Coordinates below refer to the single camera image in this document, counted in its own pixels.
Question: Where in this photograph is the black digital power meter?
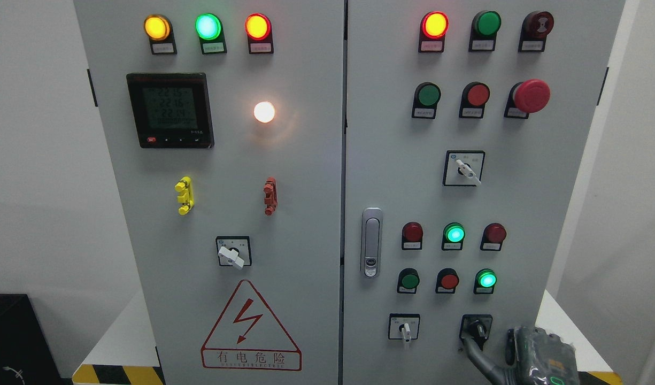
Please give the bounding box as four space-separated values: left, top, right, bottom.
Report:
126 73 214 149

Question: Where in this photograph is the dark red indicator light left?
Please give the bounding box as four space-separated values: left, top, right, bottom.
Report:
401 221 423 250

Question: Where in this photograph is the white selector switch left door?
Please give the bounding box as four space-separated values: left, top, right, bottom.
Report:
215 236 252 270

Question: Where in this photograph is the green lit indicator light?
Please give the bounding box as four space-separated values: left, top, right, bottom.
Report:
195 13 227 55

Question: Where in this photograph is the red terminal connector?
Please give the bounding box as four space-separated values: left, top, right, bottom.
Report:
263 177 278 216

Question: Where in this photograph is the grey cabinet door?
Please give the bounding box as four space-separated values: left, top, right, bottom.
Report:
74 1 346 384
343 1 625 384

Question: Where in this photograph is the dark red indicator light right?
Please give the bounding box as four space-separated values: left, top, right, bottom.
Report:
480 222 507 251

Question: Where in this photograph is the grey left cabinet door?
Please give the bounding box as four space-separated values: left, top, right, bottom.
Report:
74 1 346 384

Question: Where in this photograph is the red electric danger sticker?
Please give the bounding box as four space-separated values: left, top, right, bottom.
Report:
201 279 302 371

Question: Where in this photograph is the red push button second row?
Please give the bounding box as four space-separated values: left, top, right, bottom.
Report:
459 81 490 119

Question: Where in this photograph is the white selector switch lower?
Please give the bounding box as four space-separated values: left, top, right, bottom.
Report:
388 313 421 349

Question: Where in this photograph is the green lit push button lower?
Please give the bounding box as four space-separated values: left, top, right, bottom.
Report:
473 268 497 295

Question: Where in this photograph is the white selector switch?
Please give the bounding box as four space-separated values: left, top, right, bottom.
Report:
443 150 486 186
388 313 421 349

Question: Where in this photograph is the red emergency stop mushroom button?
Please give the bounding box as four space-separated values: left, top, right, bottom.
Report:
504 79 551 119

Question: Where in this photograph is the red orange indicator light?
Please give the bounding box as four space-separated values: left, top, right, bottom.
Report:
245 13 274 55

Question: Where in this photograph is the dark red indicator light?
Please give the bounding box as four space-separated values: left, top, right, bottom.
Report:
401 221 423 250
480 222 507 251

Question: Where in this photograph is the green lit indicator middle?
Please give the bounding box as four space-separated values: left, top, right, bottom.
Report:
442 222 466 251

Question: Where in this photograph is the yellow terminal connector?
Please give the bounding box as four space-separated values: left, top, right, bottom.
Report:
175 176 195 216

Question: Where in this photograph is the black box lower left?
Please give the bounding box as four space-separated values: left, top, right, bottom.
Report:
0 294 63 384

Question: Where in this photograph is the silver door lock handle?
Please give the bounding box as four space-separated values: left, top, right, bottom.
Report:
361 207 383 278

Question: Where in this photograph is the black rotary knob switch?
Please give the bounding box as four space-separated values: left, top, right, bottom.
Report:
459 314 493 350

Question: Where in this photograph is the grey right cabinet door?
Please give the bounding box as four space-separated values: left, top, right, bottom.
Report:
343 1 625 384

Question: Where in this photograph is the green push button top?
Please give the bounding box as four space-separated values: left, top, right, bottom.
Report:
468 10 502 52

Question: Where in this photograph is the white glowing lamp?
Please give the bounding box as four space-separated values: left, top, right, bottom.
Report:
252 101 276 124

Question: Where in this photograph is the red lit indicator top right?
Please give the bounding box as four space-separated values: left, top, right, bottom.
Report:
418 11 449 53

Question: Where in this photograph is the green push button second row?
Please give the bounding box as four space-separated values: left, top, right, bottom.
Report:
411 81 442 119

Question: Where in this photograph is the white selector switch upper right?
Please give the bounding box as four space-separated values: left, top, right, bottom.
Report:
443 150 486 186

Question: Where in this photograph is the yellow indicator light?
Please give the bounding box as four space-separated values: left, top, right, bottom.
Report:
143 14 176 55

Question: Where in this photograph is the red push button lower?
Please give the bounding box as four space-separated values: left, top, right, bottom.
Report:
435 268 459 294

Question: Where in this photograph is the dark red buzzer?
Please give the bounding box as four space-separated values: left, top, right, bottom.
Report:
518 11 554 52

